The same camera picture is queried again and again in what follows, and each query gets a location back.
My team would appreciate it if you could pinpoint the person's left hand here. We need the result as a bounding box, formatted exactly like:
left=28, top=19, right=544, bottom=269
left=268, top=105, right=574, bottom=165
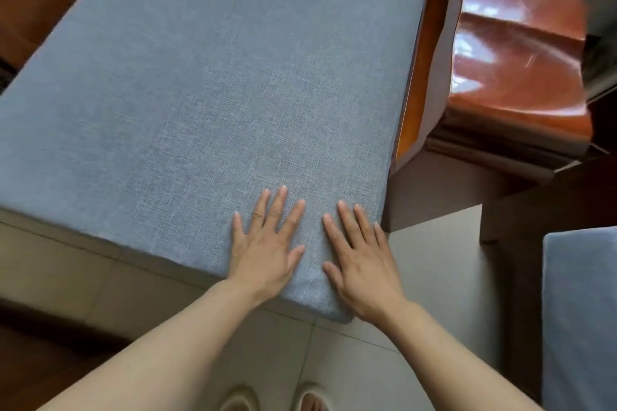
left=226, top=186, right=307, bottom=306

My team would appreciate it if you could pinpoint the person's right hand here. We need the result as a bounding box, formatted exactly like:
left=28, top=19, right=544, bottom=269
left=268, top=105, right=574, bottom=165
left=321, top=200, right=408, bottom=325

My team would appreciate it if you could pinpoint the person's right forearm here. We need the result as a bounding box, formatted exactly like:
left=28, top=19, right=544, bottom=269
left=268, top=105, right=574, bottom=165
left=380, top=299, right=541, bottom=411

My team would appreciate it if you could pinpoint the person's left forearm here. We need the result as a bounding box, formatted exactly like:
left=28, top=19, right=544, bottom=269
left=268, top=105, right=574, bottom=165
left=38, top=278, right=264, bottom=411

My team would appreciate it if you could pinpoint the dark wooden coffee table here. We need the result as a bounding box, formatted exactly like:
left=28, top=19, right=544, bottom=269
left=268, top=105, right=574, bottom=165
left=0, top=304, right=131, bottom=411

